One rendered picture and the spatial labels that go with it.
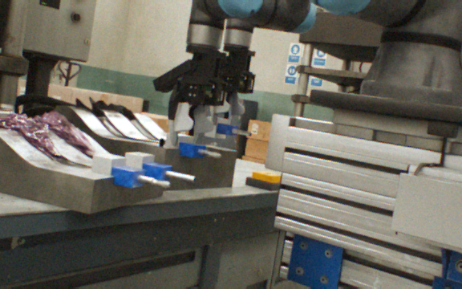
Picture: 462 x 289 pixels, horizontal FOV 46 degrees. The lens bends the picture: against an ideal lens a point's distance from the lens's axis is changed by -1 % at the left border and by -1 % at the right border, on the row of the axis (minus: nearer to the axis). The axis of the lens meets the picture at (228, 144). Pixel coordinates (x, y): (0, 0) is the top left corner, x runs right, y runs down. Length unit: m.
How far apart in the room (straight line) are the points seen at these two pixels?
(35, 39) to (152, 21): 8.28
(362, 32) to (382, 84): 4.42
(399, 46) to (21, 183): 0.62
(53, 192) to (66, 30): 1.19
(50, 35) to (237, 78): 0.78
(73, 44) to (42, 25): 0.14
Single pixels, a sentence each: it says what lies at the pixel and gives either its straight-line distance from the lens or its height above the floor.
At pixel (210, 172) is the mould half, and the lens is 1.25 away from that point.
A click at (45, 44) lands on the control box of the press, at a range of 1.97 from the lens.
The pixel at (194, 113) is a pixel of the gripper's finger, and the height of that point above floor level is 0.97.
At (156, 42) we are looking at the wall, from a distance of 10.02.
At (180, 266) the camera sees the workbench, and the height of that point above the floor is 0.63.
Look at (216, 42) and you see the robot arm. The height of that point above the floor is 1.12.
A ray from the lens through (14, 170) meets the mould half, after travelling 0.94.
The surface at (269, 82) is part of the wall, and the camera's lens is 8.59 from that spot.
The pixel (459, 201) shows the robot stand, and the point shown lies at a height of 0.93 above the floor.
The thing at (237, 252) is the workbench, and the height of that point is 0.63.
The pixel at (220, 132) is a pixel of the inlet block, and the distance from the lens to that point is 1.45.
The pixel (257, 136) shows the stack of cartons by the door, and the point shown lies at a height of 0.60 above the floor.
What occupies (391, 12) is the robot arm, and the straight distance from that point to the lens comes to 0.79.
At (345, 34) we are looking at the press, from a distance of 5.28.
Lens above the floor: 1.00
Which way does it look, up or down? 4 degrees down
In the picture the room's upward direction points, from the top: 9 degrees clockwise
